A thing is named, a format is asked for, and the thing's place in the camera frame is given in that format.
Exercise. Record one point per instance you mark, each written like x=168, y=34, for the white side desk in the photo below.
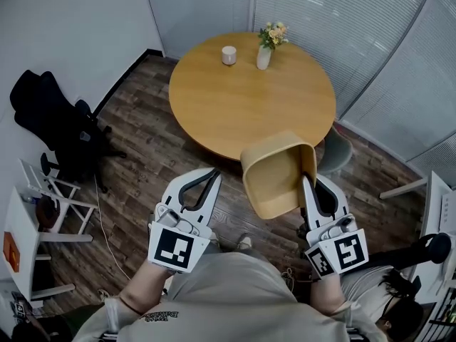
x=21, y=219

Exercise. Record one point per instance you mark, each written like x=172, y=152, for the pale round cup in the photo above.
x=229, y=55

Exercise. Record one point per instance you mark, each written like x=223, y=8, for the person's grey clothed torso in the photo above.
x=231, y=290

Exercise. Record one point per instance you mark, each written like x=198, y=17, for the white ribbed vase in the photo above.
x=263, y=59

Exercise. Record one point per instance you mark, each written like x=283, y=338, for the black office chair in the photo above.
x=53, y=119

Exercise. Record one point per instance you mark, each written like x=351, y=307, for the orange box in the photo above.
x=10, y=253

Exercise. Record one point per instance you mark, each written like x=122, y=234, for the person's left forearm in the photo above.
x=146, y=287

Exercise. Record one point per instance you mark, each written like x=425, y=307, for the clear plastic cup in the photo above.
x=84, y=136

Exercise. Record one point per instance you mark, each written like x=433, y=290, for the white metal rack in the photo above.
x=57, y=191

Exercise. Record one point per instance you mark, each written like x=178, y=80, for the person's light shoe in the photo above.
x=244, y=242

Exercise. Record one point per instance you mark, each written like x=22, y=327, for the person's right forearm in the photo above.
x=326, y=294

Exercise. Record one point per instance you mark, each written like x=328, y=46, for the white desk with drawers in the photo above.
x=436, y=212

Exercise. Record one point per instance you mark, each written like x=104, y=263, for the round wooden table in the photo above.
x=228, y=102

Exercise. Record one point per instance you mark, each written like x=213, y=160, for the yellow flower bouquet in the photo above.
x=272, y=34

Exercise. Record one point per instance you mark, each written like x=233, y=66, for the grey green shell chair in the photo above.
x=336, y=151

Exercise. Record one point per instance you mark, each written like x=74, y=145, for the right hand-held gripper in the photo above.
x=347, y=251

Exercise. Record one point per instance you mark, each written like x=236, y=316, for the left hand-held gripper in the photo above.
x=174, y=249

